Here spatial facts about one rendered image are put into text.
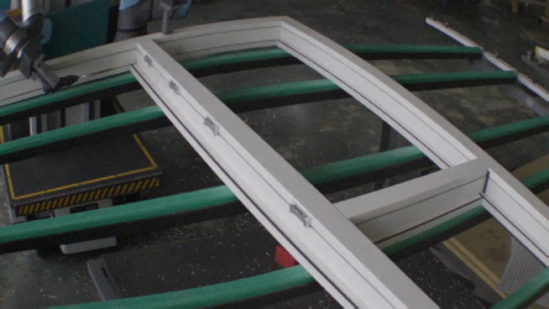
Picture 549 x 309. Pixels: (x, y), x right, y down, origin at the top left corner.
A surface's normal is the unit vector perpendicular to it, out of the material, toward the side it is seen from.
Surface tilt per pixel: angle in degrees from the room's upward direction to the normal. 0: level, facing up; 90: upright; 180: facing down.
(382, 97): 90
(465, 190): 90
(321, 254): 90
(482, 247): 0
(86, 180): 0
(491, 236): 0
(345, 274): 90
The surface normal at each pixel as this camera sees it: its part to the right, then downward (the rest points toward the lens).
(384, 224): 0.48, 0.46
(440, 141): -0.88, 0.18
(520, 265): 0.07, -0.87
